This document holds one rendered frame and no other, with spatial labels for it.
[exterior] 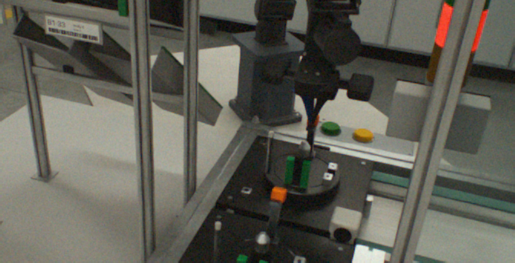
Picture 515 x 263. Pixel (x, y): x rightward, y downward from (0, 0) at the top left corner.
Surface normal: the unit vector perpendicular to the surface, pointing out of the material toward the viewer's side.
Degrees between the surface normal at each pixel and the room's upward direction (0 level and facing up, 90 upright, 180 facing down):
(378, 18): 90
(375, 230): 0
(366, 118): 0
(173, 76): 90
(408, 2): 90
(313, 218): 0
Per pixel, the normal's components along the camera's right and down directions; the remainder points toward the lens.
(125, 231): 0.06, -0.87
